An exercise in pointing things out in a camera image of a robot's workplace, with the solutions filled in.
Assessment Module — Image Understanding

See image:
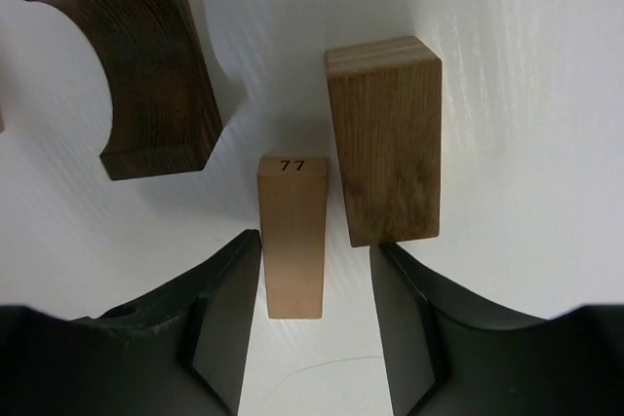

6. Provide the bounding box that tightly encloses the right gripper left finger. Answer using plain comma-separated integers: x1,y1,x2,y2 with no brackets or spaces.
1,230,261,415

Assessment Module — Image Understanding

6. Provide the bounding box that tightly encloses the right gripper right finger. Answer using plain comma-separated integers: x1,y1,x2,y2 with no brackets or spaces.
370,244,623,415

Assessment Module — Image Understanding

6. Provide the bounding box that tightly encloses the light long wood block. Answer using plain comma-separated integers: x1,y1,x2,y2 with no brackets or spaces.
257,156,329,320

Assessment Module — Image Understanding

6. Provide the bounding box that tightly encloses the dark arch wood block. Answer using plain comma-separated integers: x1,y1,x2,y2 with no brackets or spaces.
24,0,223,180

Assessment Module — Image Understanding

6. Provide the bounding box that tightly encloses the medium brown wood block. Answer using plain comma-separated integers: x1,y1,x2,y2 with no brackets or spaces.
325,36,443,247

